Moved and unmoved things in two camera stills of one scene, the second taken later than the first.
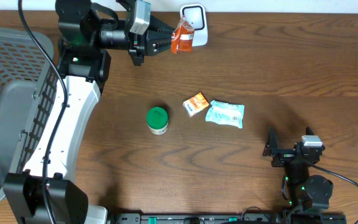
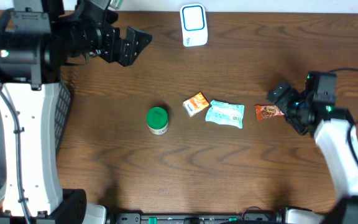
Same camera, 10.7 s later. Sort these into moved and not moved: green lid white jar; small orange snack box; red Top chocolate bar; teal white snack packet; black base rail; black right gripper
Moved: black right gripper; red Top chocolate bar
Not moved: teal white snack packet; small orange snack box; black base rail; green lid white jar
